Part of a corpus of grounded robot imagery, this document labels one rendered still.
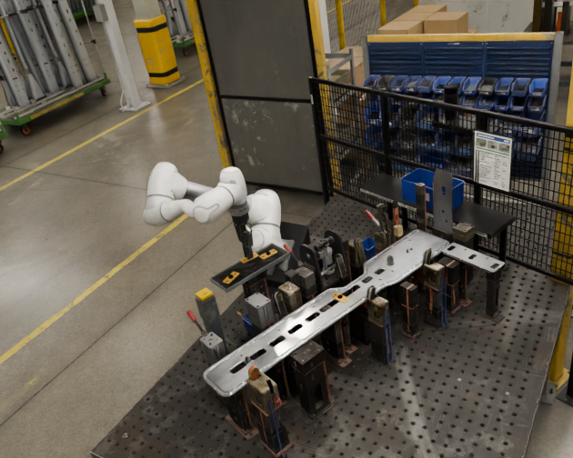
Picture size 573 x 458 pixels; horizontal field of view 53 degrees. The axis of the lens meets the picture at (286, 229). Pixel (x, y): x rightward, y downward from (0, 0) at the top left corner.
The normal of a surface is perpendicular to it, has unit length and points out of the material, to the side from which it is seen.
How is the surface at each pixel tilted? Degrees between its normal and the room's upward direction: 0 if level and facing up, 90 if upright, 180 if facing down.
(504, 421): 0
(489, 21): 90
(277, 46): 90
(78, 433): 0
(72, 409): 0
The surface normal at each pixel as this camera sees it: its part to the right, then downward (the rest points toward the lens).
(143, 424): -0.15, -0.84
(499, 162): -0.76, 0.43
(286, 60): -0.50, 0.52
